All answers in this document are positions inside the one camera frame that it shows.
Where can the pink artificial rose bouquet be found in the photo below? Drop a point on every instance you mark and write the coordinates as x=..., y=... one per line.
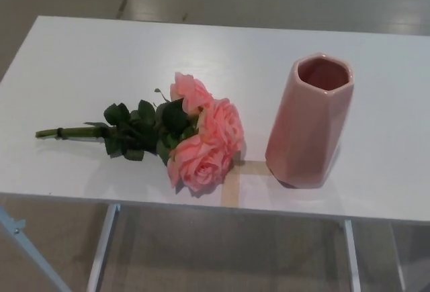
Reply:
x=215, y=121

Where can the pink faceted ceramic vase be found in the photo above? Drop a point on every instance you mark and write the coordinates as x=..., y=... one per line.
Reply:
x=302, y=131

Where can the white metal table leg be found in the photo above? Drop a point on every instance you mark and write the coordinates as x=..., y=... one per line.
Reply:
x=100, y=255
x=399, y=258
x=352, y=258

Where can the light blue metal frame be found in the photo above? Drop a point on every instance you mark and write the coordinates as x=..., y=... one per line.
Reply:
x=20, y=238

